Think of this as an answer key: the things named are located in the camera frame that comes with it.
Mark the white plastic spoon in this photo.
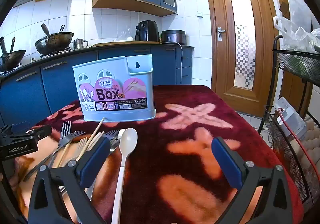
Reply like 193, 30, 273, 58
111, 127, 138, 224

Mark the clear plastic bag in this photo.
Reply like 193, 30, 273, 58
117, 27, 135, 42

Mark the white power strip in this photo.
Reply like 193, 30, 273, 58
274, 96, 307, 137

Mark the red cable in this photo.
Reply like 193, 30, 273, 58
278, 111, 320, 178

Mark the gas stove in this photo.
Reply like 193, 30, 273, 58
0, 47, 73, 75

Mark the light blue utensil box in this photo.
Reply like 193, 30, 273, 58
72, 56, 157, 122

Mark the egg tray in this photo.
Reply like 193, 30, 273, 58
290, 119, 320, 165

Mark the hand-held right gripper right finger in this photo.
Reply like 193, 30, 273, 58
211, 136, 293, 224

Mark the white plastic bag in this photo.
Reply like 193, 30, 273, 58
273, 0, 320, 54

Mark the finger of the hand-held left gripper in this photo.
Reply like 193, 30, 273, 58
25, 124, 52, 143
0, 121, 32, 140

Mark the metal kettle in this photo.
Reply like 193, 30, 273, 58
72, 38, 89, 50

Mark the wooden door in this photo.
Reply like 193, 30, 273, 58
203, 0, 281, 117

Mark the dark rice cooker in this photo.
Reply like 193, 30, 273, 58
161, 30, 186, 45

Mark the white power cable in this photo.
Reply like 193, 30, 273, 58
174, 42, 185, 86

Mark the black air fryer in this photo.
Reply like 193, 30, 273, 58
135, 21, 159, 42

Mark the red floral blanket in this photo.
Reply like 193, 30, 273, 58
15, 85, 304, 224

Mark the metal door handle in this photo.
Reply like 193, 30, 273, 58
216, 26, 226, 41

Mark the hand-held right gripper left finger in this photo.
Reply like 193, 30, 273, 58
28, 136, 111, 224

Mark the small black wok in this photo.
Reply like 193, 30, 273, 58
0, 36, 27, 72

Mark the large black wok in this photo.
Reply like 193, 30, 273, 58
34, 23, 75, 55

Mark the black metal wire cart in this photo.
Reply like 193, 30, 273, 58
257, 35, 320, 212

